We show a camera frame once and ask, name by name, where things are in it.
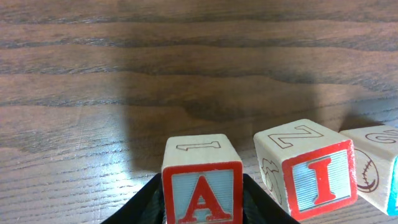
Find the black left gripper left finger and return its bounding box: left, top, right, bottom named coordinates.
left=101, top=173, right=164, bottom=224

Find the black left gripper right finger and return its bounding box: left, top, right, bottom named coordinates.
left=243, top=174, right=299, bottom=224

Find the red letter I block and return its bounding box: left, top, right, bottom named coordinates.
left=253, top=119, right=358, bottom=221

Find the red letter A block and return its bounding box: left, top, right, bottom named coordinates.
left=161, top=134, right=243, bottom=224

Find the blue number 2 block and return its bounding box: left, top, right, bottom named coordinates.
left=340, top=125, right=397, bottom=216

